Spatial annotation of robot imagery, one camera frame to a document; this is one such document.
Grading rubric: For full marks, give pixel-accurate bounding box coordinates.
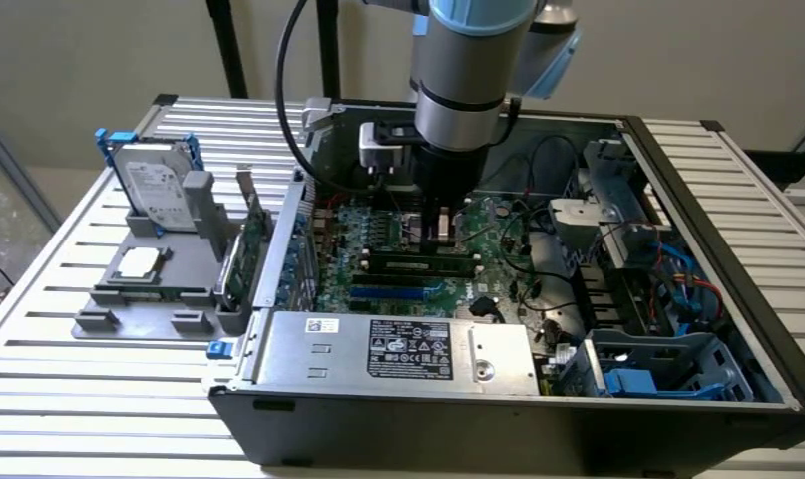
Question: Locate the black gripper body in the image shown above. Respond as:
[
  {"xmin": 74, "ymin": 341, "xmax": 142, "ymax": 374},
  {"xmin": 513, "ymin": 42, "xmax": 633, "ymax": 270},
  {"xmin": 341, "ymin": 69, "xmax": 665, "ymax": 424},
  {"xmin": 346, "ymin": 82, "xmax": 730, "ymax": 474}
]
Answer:
[{"xmin": 410, "ymin": 143, "xmax": 489, "ymax": 202}]

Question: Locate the black RAM stick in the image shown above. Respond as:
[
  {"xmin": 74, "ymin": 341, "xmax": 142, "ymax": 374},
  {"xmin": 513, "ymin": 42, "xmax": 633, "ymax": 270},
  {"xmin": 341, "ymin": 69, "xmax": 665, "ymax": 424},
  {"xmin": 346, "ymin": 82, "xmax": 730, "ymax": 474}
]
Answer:
[{"xmin": 366, "ymin": 252, "xmax": 477, "ymax": 274}]

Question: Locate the black empty RAM slot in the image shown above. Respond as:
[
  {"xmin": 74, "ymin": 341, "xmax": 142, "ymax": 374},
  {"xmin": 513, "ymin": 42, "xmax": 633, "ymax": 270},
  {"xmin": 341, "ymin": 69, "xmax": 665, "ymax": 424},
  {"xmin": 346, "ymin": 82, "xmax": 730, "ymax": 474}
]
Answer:
[{"xmin": 358, "ymin": 271, "xmax": 473, "ymax": 288}]

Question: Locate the blue expansion slot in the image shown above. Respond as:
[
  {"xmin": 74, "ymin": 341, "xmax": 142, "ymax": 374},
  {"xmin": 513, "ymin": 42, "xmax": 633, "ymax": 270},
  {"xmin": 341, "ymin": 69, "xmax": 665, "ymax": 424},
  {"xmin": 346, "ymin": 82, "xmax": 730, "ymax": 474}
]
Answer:
[{"xmin": 347, "ymin": 282, "xmax": 442, "ymax": 301}]

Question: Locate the CPU socket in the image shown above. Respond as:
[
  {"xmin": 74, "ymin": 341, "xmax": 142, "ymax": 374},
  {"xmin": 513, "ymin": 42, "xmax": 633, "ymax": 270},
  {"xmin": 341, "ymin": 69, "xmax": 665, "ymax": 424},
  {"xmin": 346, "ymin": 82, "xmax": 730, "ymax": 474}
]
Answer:
[{"xmin": 374, "ymin": 209, "xmax": 435, "ymax": 246}]

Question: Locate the green motherboard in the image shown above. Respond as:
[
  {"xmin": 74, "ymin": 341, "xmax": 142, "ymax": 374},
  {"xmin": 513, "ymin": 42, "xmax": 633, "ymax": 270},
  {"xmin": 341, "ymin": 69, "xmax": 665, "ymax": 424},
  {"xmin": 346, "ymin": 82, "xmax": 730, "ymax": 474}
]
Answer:
[{"xmin": 307, "ymin": 192, "xmax": 555, "ymax": 323}]

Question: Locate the silver metal drive cage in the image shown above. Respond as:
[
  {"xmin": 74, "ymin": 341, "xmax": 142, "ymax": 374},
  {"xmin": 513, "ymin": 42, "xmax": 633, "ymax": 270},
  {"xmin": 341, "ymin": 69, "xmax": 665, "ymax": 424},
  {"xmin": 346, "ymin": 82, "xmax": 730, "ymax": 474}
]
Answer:
[{"xmin": 546, "ymin": 139, "xmax": 675, "ymax": 270}]

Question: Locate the green graphics card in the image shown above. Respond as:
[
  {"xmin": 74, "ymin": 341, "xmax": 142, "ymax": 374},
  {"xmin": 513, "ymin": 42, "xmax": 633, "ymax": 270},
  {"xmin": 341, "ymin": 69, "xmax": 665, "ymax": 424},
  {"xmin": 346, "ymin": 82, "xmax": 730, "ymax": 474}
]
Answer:
[{"xmin": 215, "ymin": 162, "xmax": 275, "ymax": 306}]

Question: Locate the black stand pole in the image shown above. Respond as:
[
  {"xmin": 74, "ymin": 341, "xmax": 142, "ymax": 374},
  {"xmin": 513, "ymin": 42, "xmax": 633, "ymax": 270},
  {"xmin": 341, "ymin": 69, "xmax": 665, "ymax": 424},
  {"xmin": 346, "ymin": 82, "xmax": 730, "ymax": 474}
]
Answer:
[
  {"xmin": 315, "ymin": 0, "xmax": 345, "ymax": 100},
  {"xmin": 205, "ymin": 0, "xmax": 251, "ymax": 100}
]

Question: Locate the grey power supply unit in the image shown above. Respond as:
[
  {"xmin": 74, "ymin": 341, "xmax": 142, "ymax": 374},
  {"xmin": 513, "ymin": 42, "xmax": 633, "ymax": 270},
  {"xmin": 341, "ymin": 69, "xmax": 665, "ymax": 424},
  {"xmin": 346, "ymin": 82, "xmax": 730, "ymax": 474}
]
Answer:
[{"xmin": 249, "ymin": 309, "xmax": 542, "ymax": 399}]

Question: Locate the blue plastic bay latch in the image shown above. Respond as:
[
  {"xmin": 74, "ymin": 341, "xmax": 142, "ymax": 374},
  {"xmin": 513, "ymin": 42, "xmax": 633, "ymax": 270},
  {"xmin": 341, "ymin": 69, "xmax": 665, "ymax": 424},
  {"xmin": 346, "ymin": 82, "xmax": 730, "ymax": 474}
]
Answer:
[{"xmin": 603, "ymin": 368, "xmax": 657, "ymax": 399}]

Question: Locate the silver hard disk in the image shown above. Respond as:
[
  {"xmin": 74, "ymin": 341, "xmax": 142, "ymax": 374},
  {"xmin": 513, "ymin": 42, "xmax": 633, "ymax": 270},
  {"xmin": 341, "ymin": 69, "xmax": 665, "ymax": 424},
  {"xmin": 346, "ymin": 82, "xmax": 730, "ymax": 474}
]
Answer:
[{"xmin": 113, "ymin": 142, "xmax": 201, "ymax": 234}]

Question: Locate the blue-grey plastic disk bay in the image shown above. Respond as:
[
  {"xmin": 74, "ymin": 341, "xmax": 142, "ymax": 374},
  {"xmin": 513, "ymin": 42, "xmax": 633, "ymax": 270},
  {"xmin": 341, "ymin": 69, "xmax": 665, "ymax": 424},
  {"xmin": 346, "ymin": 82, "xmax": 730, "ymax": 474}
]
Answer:
[{"xmin": 577, "ymin": 327, "xmax": 754, "ymax": 401}]

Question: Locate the black open PC case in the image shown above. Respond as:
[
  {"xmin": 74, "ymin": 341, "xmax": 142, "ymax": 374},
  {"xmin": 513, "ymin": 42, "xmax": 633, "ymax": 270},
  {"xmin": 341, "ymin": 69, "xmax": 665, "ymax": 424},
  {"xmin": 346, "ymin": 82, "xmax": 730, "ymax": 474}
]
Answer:
[{"xmin": 201, "ymin": 96, "xmax": 805, "ymax": 478}]

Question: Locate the CPU with silver lid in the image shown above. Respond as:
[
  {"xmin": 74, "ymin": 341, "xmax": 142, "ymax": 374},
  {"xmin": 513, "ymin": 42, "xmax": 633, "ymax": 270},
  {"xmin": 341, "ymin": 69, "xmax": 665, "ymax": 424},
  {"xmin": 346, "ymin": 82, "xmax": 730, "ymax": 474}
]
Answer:
[{"xmin": 117, "ymin": 246, "xmax": 163, "ymax": 279}]

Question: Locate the grey parts rack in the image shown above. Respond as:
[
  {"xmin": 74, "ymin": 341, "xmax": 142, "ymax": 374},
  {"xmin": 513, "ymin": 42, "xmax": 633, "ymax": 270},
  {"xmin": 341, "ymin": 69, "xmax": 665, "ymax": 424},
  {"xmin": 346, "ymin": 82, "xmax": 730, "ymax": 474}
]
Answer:
[{"xmin": 70, "ymin": 172, "xmax": 277, "ymax": 341}]

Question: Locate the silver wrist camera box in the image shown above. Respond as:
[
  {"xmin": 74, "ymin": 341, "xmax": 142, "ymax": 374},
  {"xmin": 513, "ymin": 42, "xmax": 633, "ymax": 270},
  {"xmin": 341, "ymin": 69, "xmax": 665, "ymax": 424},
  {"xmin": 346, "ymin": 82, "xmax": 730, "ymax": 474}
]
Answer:
[{"xmin": 358, "ymin": 121, "xmax": 417, "ymax": 175}]

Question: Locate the thin black wire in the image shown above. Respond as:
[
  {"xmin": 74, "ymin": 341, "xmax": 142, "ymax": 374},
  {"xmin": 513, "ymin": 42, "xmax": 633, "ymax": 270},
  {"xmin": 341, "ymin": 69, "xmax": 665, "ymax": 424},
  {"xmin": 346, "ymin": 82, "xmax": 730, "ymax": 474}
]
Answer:
[{"xmin": 523, "ymin": 134, "xmax": 582, "ymax": 236}]

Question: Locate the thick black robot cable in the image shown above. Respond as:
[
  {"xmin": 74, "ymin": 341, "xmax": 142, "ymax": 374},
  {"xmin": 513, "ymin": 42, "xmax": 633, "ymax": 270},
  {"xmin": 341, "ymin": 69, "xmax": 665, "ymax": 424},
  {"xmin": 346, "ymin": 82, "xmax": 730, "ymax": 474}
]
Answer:
[{"xmin": 275, "ymin": 0, "xmax": 331, "ymax": 195}]

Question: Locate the blue wire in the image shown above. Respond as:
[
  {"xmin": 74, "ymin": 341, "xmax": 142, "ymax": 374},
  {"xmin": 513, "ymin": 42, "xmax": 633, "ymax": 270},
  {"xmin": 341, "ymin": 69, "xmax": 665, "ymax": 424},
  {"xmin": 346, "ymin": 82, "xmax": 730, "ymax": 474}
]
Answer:
[{"xmin": 651, "ymin": 239, "xmax": 703, "ymax": 336}]

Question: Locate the red wire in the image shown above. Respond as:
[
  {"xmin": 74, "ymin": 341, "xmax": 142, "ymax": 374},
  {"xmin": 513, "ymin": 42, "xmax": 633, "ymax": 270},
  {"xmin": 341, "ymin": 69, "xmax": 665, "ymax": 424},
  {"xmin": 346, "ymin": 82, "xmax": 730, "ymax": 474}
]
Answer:
[{"xmin": 646, "ymin": 277, "xmax": 723, "ymax": 326}]

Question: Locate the blue disk bracket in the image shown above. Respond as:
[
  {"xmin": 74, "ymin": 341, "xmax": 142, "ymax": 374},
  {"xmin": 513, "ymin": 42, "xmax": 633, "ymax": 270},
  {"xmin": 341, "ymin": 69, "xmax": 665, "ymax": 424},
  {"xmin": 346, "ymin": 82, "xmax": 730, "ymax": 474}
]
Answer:
[{"xmin": 93, "ymin": 128, "xmax": 209, "ymax": 221}]

